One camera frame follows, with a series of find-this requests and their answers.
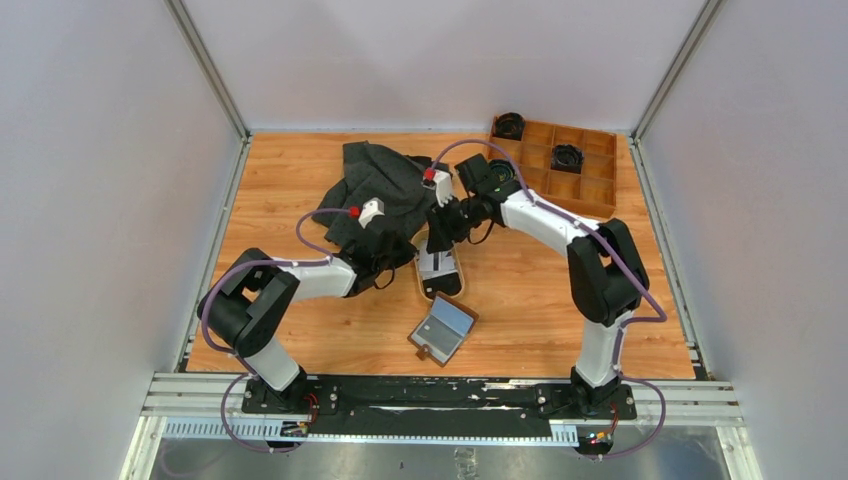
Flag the aluminium frame rail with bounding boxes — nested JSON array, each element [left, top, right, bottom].
[[142, 373, 744, 426]]

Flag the black coiled belt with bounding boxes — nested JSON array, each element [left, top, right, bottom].
[[550, 144, 585, 174], [493, 112, 526, 141]]

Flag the brown leather card holder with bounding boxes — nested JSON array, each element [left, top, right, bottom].
[[407, 292, 480, 367]]

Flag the black coiled belt top left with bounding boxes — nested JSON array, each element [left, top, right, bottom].
[[493, 112, 526, 141]]

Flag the black credit card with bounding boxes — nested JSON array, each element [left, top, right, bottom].
[[422, 271, 463, 299]]

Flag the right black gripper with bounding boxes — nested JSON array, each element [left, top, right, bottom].
[[425, 194, 482, 254]]

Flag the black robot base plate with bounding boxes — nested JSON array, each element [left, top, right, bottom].
[[241, 375, 637, 438]]

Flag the black coiled belt middle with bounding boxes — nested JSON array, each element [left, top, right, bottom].
[[550, 144, 585, 174]]

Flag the oval wooden card tray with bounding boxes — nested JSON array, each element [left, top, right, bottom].
[[411, 229, 465, 301]]

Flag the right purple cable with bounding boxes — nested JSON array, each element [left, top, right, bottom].
[[422, 139, 669, 461]]

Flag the white striped cards in tray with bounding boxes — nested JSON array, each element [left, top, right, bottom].
[[415, 240, 459, 280]]

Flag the dark grey dotted cloth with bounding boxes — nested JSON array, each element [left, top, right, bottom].
[[319, 141, 453, 240]]

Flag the wooden compartment tray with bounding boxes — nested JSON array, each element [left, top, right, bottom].
[[486, 112, 617, 218]]

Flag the purple cable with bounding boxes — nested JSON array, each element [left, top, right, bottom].
[[422, 139, 669, 461], [198, 206, 362, 456]]

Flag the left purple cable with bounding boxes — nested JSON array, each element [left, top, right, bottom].
[[198, 206, 362, 456]]

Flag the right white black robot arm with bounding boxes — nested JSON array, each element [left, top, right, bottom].
[[422, 155, 649, 418]]

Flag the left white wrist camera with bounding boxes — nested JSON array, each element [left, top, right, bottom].
[[357, 197, 385, 229]]

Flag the dark green coiled belt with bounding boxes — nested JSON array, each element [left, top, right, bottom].
[[489, 159, 516, 185]]

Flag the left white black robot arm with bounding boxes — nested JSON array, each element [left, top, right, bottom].
[[197, 220, 416, 413]]

